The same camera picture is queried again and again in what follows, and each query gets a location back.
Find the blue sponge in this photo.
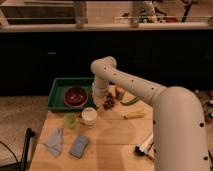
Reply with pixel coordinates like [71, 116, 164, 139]
[69, 135, 89, 158]

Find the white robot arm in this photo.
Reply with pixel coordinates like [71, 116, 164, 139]
[91, 56, 210, 171]

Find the green plastic tray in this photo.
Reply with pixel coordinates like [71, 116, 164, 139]
[47, 77, 95, 113]

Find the green plastic cup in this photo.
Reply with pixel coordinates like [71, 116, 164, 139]
[64, 113, 76, 129]

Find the black stand pole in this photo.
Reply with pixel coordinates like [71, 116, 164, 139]
[20, 128, 35, 171]

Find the orange fruit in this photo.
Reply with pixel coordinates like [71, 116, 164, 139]
[115, 86, 125, 100]

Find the light blue cloth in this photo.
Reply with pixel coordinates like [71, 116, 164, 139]
[44, 128, 63, 157]

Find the dark grape bunch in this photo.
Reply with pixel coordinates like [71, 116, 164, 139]
[103, 93, 115, 110]

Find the black white dish brush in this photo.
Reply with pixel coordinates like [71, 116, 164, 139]
[135, 134, 153, 156]

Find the white paper cup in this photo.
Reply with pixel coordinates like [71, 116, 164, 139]
[81, 107, 97, 128]

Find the dark red bowl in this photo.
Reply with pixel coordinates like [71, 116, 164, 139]
[64, 86, 88, 107]

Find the green pepper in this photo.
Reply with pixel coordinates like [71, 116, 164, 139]
[120, 97, 140, 106]

